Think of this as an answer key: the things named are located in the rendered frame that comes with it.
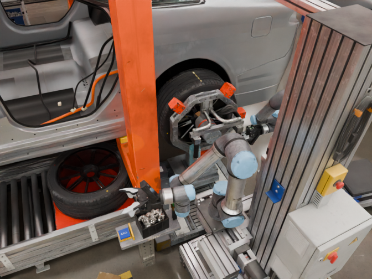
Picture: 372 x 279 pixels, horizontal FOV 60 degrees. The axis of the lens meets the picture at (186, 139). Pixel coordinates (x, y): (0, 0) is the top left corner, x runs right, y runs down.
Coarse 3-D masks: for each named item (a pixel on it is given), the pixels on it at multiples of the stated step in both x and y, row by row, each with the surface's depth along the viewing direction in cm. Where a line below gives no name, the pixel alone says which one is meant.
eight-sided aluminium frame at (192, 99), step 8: (192, 96) 230; (200, 96) 233; (208, 96) 230; (216, 96) 234; (224, 96) 236; (184, 104) 232; (192, 104) 228; (232, 104) 245; (176, 112) 234; (184, 112) 231; (176, 120) 232; (176, 128) 238; (232, 128) 263; (176, 136) 243; (176, 144) 248; (184, 144) 259; (200, 144) 267; (208, 144) 266
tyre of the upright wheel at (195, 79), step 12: (180, 72) 245; (192, 72) 244; (204, 72) 245; (168, 84) 243; (180, 84) 237; (192, 84) 232; (204, 84) 233; (216, 84) 237; (156, 96) 249; (168, 96) 236; (180, 96) 231; (168, 108) 234; (168, 120) 241; (168, 132) 249
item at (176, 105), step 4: (172, 100) 227; (176, 100) 224; (168, 104) 228; (172, 104) 226; (176, 104) 223; (180, 104) 225; (172, 108) 224; (176, 108) 225; (180, 108) 227; (184, 108) 228; (180, 112) 229
